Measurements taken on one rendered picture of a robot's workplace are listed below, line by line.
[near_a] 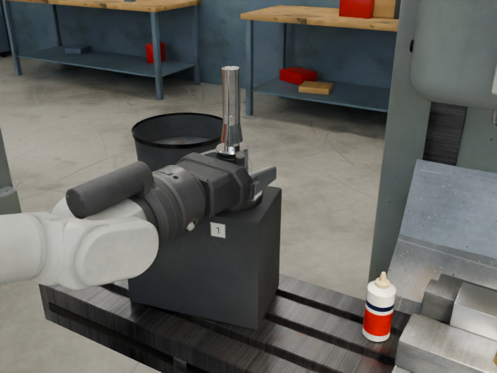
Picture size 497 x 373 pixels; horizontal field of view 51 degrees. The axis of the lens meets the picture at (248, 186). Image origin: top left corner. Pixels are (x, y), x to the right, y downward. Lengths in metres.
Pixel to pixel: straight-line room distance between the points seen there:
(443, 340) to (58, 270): 0.44
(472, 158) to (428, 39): 0.53
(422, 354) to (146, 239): 0.34
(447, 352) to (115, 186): 0.42
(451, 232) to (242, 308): 0.42
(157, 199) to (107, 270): 0.11
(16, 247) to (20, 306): 2.04
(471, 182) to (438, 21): 0.55
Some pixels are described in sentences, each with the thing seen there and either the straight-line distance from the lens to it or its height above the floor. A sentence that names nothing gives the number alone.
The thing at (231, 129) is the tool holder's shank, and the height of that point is 1.22.
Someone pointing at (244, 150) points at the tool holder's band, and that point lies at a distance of 0.74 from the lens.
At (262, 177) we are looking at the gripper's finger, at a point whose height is 1.16.
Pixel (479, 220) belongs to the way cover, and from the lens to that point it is 1.02.
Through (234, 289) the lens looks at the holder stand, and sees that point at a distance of 0.79.
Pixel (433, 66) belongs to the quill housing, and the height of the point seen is 1.35.
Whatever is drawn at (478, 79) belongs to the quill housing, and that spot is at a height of 1.34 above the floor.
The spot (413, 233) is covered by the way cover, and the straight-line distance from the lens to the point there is 1.03.
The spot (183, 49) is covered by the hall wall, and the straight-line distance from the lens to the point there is 6.04.
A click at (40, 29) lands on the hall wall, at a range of 7.58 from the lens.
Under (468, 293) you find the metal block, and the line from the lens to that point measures 0.71.
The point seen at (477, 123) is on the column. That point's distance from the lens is 1.00.
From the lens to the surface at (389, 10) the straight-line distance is 4.48.
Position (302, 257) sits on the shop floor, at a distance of 2.68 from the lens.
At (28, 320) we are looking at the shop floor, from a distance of 2.46.
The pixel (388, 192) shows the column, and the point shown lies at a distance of 1.08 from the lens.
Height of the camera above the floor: 1.45
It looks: 25 degrees down
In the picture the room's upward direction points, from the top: straight up
